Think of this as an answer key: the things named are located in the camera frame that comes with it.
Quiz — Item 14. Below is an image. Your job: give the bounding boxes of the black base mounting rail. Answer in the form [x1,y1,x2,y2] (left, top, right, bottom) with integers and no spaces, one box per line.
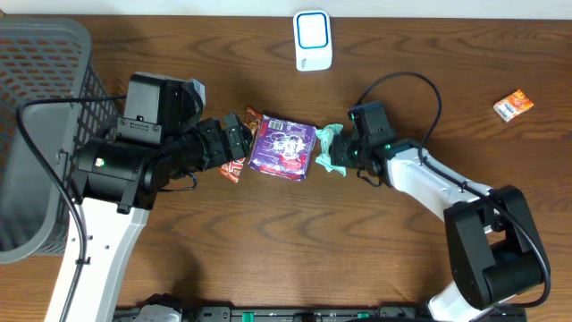
[114,305,528,322]

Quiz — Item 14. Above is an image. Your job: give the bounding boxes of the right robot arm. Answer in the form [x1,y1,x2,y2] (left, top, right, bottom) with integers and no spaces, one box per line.
[329,102,551,321]

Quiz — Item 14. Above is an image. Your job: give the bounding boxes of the grey plastic mesh basket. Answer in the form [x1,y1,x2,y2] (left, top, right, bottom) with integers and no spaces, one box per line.
[1,17,117,264]

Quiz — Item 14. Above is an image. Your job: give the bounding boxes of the teal snack packet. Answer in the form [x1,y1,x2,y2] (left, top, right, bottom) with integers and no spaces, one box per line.
[315,123,347,177]

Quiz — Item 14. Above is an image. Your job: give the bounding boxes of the small orange white box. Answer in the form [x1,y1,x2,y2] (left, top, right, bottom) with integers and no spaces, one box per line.
[493,89,534,123]

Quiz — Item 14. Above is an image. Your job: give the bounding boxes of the purple snack packet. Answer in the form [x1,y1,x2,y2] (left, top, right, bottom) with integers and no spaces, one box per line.
[248,115,316,181]

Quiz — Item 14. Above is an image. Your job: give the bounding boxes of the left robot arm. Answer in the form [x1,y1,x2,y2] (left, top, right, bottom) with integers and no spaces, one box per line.
[46,72,253,321]

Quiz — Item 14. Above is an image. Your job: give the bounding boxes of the white barcode scanner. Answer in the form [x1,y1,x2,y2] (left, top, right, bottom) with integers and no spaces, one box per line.
[292,10,333,72]

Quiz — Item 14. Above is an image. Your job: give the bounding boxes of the orange chocolate bar wrapper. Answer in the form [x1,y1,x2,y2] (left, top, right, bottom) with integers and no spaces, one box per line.
[218,106,263,183]

